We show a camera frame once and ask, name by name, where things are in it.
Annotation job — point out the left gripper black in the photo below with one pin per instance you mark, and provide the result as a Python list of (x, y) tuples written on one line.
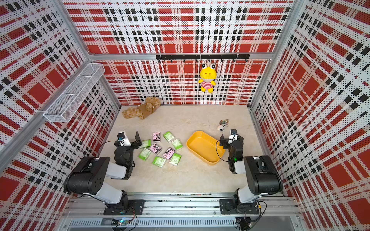
[(134, 144)]

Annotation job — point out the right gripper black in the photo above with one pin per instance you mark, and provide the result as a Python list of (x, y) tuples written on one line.
[(225, 146)]

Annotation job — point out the green tissue pack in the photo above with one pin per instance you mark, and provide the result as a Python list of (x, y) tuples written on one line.
[(168, 136), (146, 144), (159, 161), (175, 159), (144, 154), (177, 144)]

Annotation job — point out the pink tissue pack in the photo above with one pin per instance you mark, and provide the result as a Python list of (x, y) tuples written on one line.
[(156, 137), (168, 153), (155, 148)]

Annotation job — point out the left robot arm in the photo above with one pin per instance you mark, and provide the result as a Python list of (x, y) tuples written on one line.
[(88, 178)]

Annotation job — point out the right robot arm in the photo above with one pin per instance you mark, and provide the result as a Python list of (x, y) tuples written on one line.
[(262, 178)]

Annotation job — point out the yellow plastic storage box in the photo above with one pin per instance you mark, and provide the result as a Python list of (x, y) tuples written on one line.
[(205, 147)]

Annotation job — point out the brown teddy bear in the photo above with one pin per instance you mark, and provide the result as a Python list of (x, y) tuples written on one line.
[(144, 110)]

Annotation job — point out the yellow frog plush toy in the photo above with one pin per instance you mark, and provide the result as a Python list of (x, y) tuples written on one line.
[(207, 76)]

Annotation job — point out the green circuit board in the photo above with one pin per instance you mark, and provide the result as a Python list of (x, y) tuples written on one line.
[(122, 222)]

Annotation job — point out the small keychain toy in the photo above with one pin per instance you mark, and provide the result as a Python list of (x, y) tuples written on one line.
[(222, 125)]

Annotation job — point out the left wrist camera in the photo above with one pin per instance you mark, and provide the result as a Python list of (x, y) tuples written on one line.
[(122, 139)]

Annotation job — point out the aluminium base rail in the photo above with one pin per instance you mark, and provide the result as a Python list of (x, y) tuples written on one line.
[(184, 211)]

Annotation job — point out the white wire mesh shelf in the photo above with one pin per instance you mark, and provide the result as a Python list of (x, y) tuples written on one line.
[(65, 106)]

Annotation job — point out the black hook rail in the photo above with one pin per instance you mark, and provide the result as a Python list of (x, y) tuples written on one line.
[(203, 57)]

